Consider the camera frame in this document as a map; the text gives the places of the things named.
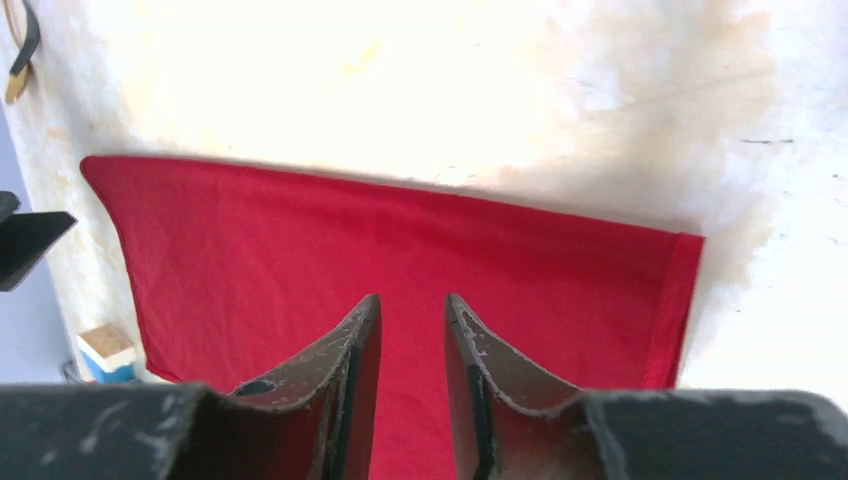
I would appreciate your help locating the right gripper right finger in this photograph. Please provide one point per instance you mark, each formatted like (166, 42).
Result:
(513, 419)

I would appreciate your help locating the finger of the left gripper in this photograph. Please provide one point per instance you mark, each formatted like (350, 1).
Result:
(26, 238)

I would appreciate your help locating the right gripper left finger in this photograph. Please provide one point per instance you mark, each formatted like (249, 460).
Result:
(312, 417)

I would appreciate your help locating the red cloth napkin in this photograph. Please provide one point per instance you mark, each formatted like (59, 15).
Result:
(233, 269)

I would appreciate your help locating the gold spoon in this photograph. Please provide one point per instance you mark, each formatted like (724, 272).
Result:
(15, 85)

